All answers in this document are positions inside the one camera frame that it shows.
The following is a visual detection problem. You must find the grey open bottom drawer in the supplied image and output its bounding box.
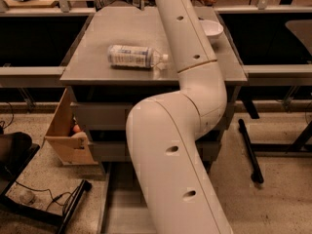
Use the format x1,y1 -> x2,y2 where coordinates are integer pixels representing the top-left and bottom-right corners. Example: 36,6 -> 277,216
97,161 -> 215,234

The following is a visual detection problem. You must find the grey drawer cabinet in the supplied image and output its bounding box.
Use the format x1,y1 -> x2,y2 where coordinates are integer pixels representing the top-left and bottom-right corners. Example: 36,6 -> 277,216
59,6 -> 248,177

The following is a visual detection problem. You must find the cardboard box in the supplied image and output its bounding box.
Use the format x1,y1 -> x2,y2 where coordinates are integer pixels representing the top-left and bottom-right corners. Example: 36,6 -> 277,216
45,90 -> 97,165

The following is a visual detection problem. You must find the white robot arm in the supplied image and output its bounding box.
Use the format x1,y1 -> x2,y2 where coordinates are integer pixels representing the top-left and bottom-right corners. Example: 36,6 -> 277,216
126,0 -> 234,234

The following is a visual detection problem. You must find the black cable on floor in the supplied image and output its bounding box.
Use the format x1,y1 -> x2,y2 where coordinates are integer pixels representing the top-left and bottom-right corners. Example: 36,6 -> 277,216
14,178 -> 86,216

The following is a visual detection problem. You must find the orange fruit in box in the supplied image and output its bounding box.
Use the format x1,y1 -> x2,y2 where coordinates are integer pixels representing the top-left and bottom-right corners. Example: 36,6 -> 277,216
72,125 -> 81,134

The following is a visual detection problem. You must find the black cart frame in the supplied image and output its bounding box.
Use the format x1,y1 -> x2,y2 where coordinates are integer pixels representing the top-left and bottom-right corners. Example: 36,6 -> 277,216
0,142 -> 93,234

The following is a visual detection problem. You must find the clear plastic water bottle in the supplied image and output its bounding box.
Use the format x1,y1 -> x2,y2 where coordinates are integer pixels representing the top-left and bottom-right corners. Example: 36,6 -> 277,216
107,45 -> 169,69

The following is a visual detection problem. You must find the grey top drawer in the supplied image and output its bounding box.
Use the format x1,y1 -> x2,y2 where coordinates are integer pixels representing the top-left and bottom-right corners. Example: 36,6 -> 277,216
71,99 -> 230,135

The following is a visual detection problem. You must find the black metal stand leg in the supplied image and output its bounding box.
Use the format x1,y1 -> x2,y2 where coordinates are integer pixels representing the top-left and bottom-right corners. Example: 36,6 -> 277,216
238,119 -> 264,184

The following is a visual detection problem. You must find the white ceramic bowl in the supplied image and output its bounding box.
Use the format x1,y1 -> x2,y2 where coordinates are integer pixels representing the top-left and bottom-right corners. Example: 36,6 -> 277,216
200,19 -> 223,43

